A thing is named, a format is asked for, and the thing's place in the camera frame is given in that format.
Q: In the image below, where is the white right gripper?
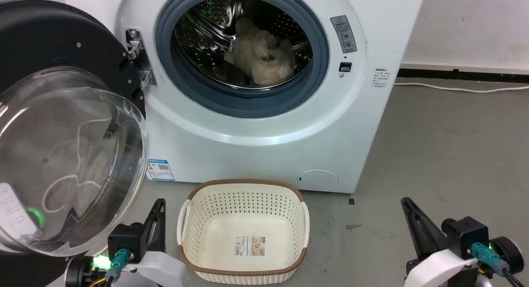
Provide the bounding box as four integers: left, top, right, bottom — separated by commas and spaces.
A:
401, 197, 480, 287

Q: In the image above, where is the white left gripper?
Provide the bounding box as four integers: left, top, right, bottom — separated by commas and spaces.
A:
123, 199, 189, 287

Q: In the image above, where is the white front-load washing machine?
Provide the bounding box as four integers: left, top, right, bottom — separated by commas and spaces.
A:
62, 0, 426, 194

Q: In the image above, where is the metal door hinge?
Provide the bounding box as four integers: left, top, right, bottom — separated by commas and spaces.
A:
126, 29, 157, 88

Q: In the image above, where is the black round glass washer door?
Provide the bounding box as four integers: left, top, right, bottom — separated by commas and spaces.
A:
0, 0, 148, 287

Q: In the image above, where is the blue energy label sticker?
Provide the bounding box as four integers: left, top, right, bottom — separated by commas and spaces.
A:
147, 158, 175, 181

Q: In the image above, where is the cream plastic laundry basket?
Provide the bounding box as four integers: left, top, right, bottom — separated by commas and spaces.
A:
177, 179, 310, 285

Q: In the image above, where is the paper product label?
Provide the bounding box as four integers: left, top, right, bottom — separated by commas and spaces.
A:
235, 236, 266, 256

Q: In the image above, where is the round white filter cover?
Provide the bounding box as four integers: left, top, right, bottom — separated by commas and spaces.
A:
297, 170, 339, 192

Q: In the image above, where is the white text sticker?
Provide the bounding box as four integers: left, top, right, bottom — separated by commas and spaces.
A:
374, 68, 392, 89

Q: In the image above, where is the steel perforated washer drum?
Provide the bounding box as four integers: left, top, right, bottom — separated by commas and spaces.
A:
171, 0, 313, 90

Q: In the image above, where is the cream fluffy plush toy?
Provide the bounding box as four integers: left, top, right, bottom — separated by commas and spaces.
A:
224, 17, 295, 86

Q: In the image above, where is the grey warning sticker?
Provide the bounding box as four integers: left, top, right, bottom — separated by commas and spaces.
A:
330, 15, 357, 54

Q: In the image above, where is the teal plug left camera cable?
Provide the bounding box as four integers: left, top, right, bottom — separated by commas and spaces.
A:
105, 249, 133, 284

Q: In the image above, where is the teal plug camera cable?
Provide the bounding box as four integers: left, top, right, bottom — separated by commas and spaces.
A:
471, 242, 526, 287
105, 249, 133, 284

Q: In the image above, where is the teal plug right camera cable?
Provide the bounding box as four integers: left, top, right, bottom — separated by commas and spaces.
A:
471, 242, 526, 287

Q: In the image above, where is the white floor cable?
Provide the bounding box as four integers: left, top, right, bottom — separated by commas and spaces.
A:
393, 82, 529, 93

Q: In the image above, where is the black wall baseboard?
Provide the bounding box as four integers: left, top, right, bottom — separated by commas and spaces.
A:
397, 68, 529, 84

